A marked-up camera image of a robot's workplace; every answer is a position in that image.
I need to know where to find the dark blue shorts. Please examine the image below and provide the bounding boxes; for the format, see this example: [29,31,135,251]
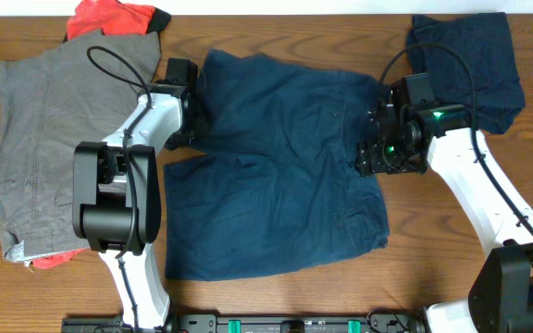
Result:
[164,50,390,281]

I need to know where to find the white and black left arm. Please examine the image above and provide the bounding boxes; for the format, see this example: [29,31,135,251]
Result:
[72,58,208,332]

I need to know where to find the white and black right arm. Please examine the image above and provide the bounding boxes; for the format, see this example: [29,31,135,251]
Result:
[355,74,533,332]

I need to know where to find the red and black garment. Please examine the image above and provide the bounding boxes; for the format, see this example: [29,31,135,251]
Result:
[65,0,171,41]

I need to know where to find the grey shorts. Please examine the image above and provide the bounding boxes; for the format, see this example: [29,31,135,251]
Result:
[0,31,161,263]

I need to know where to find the folded dark blue garment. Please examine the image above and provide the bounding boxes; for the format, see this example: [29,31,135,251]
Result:
[406,12,526,134]

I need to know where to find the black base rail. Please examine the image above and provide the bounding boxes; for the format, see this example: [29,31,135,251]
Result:
[60,311,429,333]

